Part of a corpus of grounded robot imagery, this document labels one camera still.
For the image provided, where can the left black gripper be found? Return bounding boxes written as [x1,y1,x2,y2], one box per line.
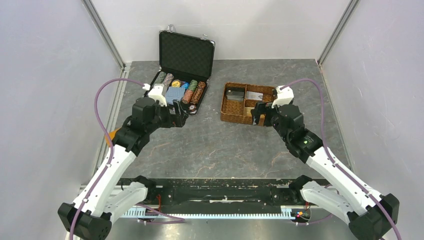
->
[146,99,188,134]

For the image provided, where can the orange card holder wallet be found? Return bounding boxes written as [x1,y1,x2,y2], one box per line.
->
[104,128,120,147]

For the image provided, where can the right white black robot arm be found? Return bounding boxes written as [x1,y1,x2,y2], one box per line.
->
[251,102,401,240]

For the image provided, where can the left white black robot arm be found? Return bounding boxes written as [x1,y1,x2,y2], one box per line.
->
[57,97,189,240]

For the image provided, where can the white card in basket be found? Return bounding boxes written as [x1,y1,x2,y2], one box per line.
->
[245,91,264,101]

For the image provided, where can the blue playing card deck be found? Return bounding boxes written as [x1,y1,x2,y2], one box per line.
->
[165,86,186,105]

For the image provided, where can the black card deck box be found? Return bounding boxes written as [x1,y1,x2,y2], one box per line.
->
[225,87,245,102]

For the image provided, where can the brown black chip stack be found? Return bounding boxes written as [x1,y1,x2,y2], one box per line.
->
[190,81,206,105]

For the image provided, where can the woven brown basket tray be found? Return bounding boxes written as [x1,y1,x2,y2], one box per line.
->
[220,82,276,125]

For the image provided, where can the green orange chip stack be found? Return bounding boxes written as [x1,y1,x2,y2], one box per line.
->
[181,80,198,104]

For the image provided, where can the yellow blue loose chips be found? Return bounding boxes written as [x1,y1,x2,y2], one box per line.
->
[171,79,189,90]

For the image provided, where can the pink grey chip stack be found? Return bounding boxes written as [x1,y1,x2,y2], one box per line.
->
[162,73,174,88]

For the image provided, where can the purple green chip stack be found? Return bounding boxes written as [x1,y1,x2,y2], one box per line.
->
[153,71,167,85]

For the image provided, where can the black poker chip case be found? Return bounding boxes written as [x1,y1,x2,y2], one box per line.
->
[144,25,215,115]

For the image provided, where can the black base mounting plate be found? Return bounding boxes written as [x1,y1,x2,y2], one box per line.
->
[141,178,313,216]

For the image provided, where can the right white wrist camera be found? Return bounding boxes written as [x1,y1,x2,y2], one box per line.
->
[271,85,294,108]

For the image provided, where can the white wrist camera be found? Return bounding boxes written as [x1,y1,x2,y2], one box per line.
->
[271,85,294,108]
[147,83,168,107]

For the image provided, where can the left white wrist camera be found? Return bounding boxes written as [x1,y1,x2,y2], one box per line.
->
[147,83,168,107]

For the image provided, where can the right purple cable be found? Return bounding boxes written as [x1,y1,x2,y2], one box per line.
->
[280,78,403,240]

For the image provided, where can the purple cable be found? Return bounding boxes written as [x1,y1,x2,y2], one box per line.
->
[68,78,151,240]
[280,78,403,240]

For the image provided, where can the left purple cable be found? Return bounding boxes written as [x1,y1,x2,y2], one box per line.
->
[68,78,151,240]

